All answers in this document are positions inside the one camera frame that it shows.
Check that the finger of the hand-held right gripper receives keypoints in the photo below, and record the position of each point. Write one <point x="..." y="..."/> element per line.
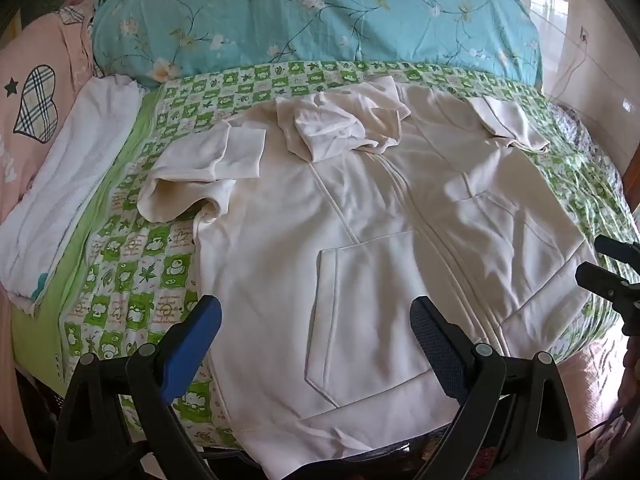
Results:
<point x="600" y="277"/>
<point x="617" y="249"/>

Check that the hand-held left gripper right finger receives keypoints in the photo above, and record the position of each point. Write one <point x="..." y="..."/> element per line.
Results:
<point x="440" y="345"/>

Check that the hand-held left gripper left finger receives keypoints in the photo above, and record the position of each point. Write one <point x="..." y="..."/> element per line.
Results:
<point x="196" y="329"/>

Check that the cream zip hoodie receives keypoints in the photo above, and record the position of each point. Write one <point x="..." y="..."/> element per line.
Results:
<point x="390" y="240"/>

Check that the green printed bed sheet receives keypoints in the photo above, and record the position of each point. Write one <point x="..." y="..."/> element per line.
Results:
<point x="145" y="270"/>

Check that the pink patterned sheet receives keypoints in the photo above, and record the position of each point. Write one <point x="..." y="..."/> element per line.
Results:
<point x="595" y="395"/>

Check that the grey patterned cloth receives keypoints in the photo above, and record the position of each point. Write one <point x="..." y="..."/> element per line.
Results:
<point x="585" y="130"/>

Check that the white folded cloth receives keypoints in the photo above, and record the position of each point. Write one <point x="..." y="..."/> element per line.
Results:
<point x="75" y="160"/>

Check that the pink blanket with plaid hearts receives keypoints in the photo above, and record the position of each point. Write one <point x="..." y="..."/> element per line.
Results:
<point x="35" y="50"/>

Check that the white wall socket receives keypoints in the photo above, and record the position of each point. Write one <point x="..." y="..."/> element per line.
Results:
<point x="583" y="34"/>

